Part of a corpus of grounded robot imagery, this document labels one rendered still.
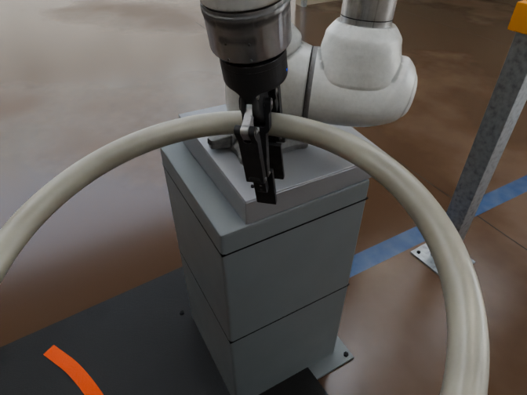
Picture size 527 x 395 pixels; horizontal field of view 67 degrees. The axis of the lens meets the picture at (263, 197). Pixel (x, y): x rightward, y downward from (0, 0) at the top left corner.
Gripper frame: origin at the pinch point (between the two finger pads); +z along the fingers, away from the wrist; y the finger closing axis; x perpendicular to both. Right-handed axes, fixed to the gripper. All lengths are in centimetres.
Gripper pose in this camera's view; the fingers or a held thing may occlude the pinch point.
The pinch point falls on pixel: (269, 174)
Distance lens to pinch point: 59.2
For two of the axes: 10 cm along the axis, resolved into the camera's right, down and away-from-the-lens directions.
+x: 9.6, 1.2, -2.4
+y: -2.5, 7.5, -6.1
